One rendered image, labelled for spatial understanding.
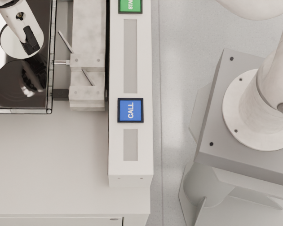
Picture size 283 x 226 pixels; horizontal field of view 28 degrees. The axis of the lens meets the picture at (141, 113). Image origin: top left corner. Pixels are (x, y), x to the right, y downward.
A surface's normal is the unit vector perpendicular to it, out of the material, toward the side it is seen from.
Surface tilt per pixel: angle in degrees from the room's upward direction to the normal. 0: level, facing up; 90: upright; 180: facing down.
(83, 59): 0
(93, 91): 0
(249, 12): 87
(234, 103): 2
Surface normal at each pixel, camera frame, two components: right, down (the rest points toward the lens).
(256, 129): -0.47, 0.84
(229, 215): 0.04, -0.31
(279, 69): -0.85, -0.32
